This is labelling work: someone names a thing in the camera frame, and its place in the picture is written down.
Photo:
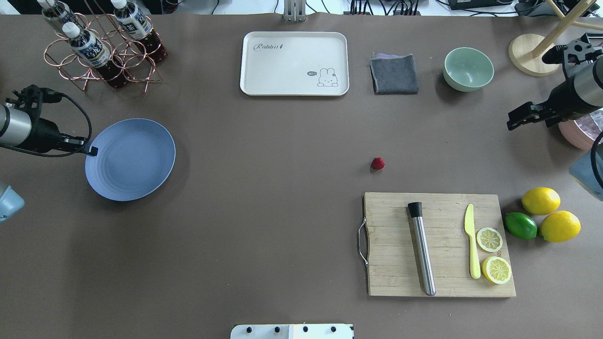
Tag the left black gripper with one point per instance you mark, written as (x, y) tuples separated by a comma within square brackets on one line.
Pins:
[(43, 135)]

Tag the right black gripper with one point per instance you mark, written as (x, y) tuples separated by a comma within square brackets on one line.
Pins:
[(560, 101)]

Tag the blue round plate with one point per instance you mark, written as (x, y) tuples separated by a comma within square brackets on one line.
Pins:
[(134, 158)]

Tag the red strawberry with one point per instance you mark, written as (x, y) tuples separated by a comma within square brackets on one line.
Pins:
[(378, 163)]

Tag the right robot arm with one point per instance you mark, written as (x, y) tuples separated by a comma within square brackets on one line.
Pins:
[(588, 169)]

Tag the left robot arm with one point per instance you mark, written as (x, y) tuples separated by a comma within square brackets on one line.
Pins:
[(24, 130)]

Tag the pink ice bucket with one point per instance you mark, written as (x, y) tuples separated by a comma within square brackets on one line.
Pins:
[(582, 132)]

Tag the wooden stand with round base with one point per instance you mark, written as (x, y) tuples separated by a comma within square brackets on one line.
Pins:
[(525, 51)]

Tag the green bowl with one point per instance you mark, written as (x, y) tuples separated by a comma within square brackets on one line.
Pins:
[(467, 69)]

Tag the upper whole lemon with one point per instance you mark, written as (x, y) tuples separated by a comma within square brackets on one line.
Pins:
[(541, 201)]

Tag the whole lemon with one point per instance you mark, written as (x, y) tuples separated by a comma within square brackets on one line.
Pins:
[(560, 226), (541, 201)]

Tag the front tea bottle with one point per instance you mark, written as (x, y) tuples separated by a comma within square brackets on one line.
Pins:
[(96, 54)]

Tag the tea bottle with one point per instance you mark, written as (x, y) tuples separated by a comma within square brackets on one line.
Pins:
[(138, 28), (96, 54), (57, 14)]

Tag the green lime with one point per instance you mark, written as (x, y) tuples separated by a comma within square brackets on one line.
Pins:
[(521, 225)]

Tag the lower whole lemon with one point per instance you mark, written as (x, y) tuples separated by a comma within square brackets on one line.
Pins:
[(560, 226)]

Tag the upper lemon half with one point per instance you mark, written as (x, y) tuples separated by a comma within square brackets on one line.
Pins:
[(489, 240)]

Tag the lemon half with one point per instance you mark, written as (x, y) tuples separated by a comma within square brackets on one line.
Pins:
[(489, 240), (496, 269)]

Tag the right rear tea bottle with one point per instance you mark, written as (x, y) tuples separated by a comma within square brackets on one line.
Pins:
[(138, 28)]

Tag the grey folded cloth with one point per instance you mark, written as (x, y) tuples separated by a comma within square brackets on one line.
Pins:
[(394, 74)]

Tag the left rear tea bottle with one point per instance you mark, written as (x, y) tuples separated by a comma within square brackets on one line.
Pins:
[(57, 14)]

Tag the steel muddler black cap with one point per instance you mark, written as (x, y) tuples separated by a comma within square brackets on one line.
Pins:
[(416, 214)]

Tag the lower lemon half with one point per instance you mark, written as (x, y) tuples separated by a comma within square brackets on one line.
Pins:
[(496, 269)]

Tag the yellow plastic knife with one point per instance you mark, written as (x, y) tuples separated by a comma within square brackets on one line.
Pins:
[(469, 228)]

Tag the wooden cutting board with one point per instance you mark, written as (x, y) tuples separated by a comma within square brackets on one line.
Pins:
[(393, 268)]

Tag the white rabbit tray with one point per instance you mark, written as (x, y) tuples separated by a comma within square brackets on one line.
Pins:
[(294, 64)]

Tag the copper wire bottle rack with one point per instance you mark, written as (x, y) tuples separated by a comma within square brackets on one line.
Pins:
[(138, 64)]

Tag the white mount plate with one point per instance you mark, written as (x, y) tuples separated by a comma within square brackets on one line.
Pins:
[(293, 331)]

